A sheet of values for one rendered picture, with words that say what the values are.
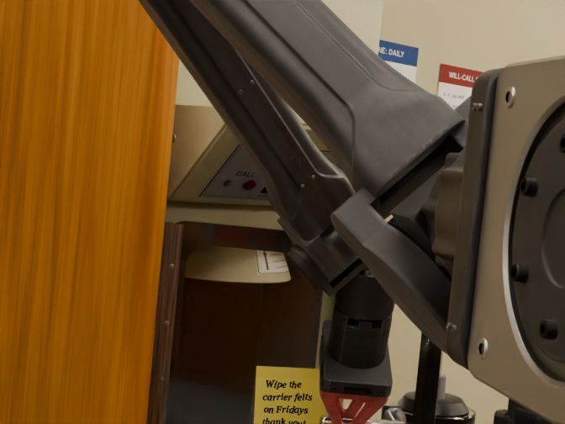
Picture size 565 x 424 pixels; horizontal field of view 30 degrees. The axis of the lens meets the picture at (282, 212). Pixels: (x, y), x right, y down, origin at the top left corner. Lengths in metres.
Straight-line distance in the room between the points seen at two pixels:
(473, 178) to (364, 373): 0.62
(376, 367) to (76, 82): 0.42
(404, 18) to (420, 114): 1.48
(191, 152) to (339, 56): 0.53
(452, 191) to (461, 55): 1.71
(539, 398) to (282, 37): 0.28
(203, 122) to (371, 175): 0.54
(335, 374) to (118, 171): 0.29
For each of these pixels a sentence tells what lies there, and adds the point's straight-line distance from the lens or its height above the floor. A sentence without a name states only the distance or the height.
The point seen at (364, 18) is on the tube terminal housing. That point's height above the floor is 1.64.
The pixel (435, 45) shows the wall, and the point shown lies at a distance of 2.09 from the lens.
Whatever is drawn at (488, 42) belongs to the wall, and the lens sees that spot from 2.22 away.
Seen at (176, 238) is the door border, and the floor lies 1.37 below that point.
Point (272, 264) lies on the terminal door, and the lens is 1.11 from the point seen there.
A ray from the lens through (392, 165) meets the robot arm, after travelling 0.54.
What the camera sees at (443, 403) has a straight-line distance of 1.35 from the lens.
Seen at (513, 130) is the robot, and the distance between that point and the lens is 0.39.
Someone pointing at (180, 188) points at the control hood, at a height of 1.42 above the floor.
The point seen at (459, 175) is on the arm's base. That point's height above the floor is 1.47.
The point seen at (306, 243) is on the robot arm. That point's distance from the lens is 0.91.
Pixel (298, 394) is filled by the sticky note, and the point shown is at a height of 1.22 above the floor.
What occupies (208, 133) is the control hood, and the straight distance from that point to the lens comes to 1.06.
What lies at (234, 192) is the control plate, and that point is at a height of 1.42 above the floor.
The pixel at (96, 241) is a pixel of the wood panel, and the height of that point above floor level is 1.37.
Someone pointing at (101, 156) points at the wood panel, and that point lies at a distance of 1.06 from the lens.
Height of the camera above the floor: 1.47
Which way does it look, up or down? 3 degrees down
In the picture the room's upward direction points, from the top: 6 degrees clockwise
